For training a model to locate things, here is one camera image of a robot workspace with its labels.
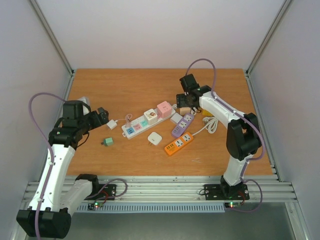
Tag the grey slotted cable duct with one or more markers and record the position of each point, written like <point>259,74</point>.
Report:
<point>143,208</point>

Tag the yellow cube socket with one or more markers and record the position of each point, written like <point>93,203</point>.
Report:
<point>206,113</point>

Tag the left small circuit board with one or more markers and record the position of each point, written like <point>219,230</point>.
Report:
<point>95,206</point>

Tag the aluminium frame post left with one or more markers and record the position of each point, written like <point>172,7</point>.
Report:
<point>49,32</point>

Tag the small circuit board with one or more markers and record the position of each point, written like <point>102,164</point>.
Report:
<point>95,206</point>
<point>232,205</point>

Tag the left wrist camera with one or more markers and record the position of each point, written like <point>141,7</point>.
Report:
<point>84,101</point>

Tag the right small circuit board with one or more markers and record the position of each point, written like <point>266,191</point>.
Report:
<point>232,205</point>

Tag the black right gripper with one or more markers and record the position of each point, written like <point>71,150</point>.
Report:
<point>180,100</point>

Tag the green small charger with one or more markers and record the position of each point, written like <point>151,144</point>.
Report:
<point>107,142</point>

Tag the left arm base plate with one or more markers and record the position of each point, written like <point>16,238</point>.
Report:
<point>108,191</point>

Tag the pink cube socket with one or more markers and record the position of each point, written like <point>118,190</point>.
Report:
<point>164,109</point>

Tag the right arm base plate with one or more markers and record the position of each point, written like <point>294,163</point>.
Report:
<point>217,192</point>

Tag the white charger with pink cable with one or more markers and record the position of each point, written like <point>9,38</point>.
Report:
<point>113,123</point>

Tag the beige cube socket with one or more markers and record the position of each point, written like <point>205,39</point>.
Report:
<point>184,110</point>

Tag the aluminium frame post right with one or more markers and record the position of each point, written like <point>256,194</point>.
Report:
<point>285,6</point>

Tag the white cube socket adapter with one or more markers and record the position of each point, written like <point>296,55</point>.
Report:
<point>150,116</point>

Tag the orange power strip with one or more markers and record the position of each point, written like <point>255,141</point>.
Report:
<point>179,143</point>

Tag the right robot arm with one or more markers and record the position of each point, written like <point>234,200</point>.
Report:
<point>243,137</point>

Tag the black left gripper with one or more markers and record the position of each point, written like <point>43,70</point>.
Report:
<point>104,117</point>

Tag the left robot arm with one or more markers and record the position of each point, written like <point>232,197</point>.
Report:
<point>49,213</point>

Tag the purple power strip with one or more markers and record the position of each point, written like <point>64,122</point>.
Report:
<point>182,125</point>

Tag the aluminium frame post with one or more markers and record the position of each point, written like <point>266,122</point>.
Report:
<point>49,32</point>
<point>285,6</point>

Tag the white flat charger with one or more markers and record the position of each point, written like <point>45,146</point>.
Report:
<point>154,138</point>

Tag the white square charger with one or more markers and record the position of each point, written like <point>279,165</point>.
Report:
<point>176,118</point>

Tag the white power strip pastel sockets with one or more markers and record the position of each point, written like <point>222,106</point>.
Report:
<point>140,124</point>

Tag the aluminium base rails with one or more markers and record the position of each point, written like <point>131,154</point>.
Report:
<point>185,189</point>

